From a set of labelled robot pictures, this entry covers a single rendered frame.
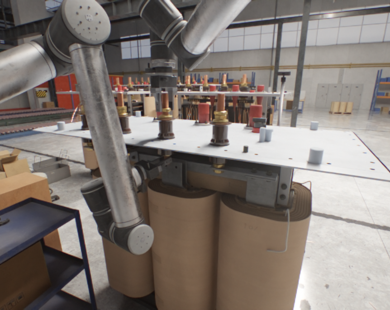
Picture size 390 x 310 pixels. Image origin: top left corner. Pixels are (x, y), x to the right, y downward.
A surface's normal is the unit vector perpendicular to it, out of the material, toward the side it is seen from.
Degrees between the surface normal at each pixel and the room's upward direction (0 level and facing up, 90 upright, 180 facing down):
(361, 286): 0
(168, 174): 90
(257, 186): 90
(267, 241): 90
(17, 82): 109
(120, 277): 90
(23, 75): 103
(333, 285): 0
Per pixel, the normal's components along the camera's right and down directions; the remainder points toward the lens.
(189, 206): -0.03, 0.29
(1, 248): 0.00, -0.96
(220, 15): -0.24, 0.97
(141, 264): 0.36, 0.27
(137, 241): 0.71, -0.03
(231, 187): -0.45, 0.26
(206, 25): -0.52, 0.83
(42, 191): 0.89, 0.13
